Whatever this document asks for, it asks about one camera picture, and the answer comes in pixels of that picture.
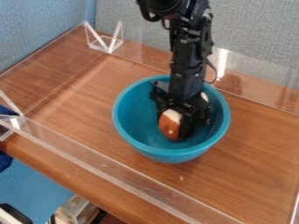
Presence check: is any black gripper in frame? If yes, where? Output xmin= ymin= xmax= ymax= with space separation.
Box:
xmin=150 ymin=80 xmax=213 ymax=141

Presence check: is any brown and white toy mushroom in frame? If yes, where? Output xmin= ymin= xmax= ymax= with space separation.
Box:
xmin=158 ymin=109 xmax=183 ymax=142

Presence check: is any blue plastic bowl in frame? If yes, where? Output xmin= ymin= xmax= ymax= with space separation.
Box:
xmin=113 ymin=74 xmax=232 ymax=164

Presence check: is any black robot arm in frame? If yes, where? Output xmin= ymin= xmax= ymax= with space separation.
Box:
xmin=137 ymin=0 xmax=214 ymax=141

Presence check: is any clear acrylic back barrier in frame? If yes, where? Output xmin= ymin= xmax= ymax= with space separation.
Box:
xmin=83 ymin=20 xmax=299 ymax=116

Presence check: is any clear acrylic barrier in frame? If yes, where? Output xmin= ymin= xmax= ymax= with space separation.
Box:
xmin=83 ymin=20 xmax=299 ymax=116
xmin=0 ymin=116 xmax=244 ymax=224

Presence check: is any clear acrylic front barrier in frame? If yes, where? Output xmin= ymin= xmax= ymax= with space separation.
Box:
xmin=0 ymin=116 xmax=244 ymax=224

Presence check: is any clear plastic box below table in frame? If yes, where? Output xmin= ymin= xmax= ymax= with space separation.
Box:
xmin=47 ymin=195 xmax=99 ymax=224

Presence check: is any blue object at left edge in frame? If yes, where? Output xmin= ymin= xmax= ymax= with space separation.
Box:
xmin=0 ymin=104 xmax=18 ymax=172

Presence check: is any black and white object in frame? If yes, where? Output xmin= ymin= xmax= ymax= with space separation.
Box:
xmin=0 ymin=203 xmax=34 ymax=224

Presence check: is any clear acrylic corner bracket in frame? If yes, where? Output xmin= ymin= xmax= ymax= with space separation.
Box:
xmin=83 ymin=21 xmax=125 ymax=54

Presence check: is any clear acrylic left bracket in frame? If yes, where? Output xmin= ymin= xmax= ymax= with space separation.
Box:
xmin=0 ymin=90 xmax=25 ymax=142

